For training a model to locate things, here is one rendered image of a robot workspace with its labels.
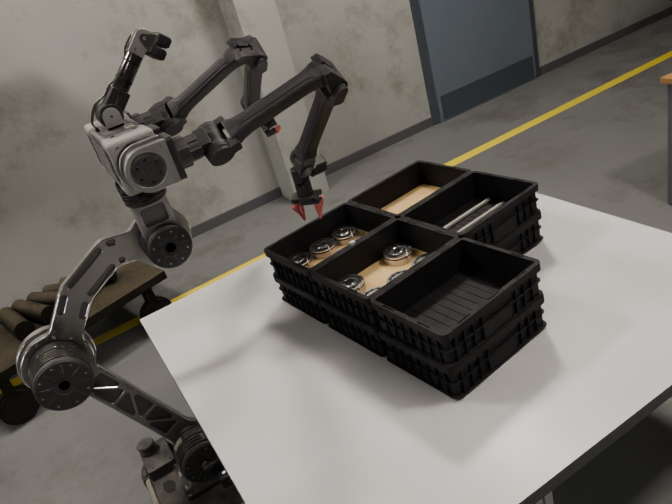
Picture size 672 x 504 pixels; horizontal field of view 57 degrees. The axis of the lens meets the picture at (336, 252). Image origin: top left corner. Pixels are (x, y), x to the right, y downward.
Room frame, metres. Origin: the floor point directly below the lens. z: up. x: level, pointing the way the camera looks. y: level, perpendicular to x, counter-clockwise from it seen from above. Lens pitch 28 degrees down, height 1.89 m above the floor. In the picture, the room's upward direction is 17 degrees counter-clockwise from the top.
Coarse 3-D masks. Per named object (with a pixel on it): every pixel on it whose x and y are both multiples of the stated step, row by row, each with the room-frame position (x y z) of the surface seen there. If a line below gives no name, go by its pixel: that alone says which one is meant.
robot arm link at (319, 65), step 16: (320, 64) 1.71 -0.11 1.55; (288, 80) 1.72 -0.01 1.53; (304, 80) 1.70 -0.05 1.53; (320, 80) 1.70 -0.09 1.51; (336, 80) 1.73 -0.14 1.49; (272, 96) 1.70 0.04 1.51; (288, 96) 1.69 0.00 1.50; (304, 96) 1.72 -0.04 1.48; (256, 112) 1.68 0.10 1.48; (272, 112) 1.69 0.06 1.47; (224, 128) 1.73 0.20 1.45; (240, 128) 1.66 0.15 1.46; (256, 128) 1.70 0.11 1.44; (224, 144) 1.64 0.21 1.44; (240, 144) 1.66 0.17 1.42; (208, 160) 1.65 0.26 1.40; (224, 160) 1.67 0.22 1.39
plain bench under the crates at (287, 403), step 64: (576, 256) 1.73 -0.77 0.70; (640, 256) 1.62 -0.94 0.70; (192, 320) 2.05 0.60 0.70; (256, 320) 1.92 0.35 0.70; (576, 320) 1.41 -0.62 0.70; (640, 320) 1.33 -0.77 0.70; (192, 384) 1.65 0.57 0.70; (256, 384) 1.55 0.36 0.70; (320, 384) 1.47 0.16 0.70; (384, 384) 1.38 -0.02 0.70; (512, 384) 1.24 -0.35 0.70; (576, 384) 1.17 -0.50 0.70; (640, 384) 1.11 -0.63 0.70; (256, 448) 1.28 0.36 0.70; (320, 448) 1.21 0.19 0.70; (384, 448) 1.15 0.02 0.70; (448, 448) 1.09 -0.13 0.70; (512, 448) 1.03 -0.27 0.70; (576, 448) 0.98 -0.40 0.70
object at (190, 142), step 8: (160, 136) 1.64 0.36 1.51; (168, 136) 1.60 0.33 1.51; (176, 136) 1.65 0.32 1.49; (184, 136) 1.64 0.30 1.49; (192, 136) 1.64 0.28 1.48; (168, 144) 1.58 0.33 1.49; (176, 144) 1.61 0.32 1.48; (184, 144) 1.61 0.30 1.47; (192, 144) 1.62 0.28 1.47; (176, 152) 1.59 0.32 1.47; (184, 152) 1.60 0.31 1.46; (192, 152) 1.61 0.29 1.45; (200, 152) 1.62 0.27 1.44; (176, 160) 1.59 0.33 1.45; (184, 160) 1.60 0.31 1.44; (192, 160) 1.61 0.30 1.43; (184, 168) 1.61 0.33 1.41; (184, 176) 1.59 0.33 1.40
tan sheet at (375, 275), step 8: (416, 256) 1.81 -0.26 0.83; (376, 264) 1.84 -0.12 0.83; (384, 264) 1.82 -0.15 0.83; (408, 264) 1.77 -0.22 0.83; (360, 272) 1.81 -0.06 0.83; (368, 272) 1.80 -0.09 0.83; (376, 272) 1.78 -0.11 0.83; (384, 272) 1.77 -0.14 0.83; (392, 272) 1.75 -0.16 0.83; (368, 280) 1.75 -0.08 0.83; (376, 280) 1.73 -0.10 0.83; (384, 280) 1.72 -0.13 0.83; (368, 288) 1.70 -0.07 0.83
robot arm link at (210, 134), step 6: (210, 126) 1.69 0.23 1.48; (216, 126) 1.70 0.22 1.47; (192, 132) 1.66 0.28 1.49; (198, 132) 1.66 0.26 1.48; (204, 132) 1.66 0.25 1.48; (210, 132) 1.67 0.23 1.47; (216, 132) 1.67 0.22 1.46; (222, 132) 1.69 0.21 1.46; (198, 138) 1.64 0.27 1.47; (204, 138) 1.64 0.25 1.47; (210, 138) 1.66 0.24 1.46; (216, 138) 1.66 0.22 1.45; (222, 138) 1.66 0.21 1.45; (204, 144) 1.63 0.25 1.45; (210, 144) 1.64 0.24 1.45; (204, 150) 1.64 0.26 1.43
